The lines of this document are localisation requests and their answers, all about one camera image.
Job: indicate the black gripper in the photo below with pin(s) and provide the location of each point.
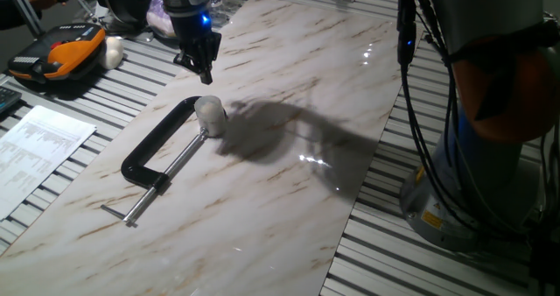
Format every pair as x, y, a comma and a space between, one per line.
190, 35

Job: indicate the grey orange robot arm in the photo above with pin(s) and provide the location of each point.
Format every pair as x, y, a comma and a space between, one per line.
490, 112

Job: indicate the clear plastic bottle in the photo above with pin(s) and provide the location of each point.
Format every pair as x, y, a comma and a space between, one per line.
221, 11

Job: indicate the purple plastic bag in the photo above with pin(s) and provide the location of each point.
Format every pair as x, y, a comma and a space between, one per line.
159, 18

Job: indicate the black metal C-clamp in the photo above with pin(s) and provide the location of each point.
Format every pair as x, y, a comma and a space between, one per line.
149, 149

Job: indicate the black round reel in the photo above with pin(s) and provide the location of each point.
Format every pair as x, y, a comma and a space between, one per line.
122, 0

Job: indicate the marble pattern board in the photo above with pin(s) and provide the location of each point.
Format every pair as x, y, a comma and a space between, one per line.
262, 178

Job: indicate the orange black teach pendant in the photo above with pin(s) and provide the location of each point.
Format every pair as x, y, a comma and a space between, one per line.
65, 51

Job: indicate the white printed paper sheet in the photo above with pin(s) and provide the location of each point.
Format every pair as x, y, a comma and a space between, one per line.
35, 151

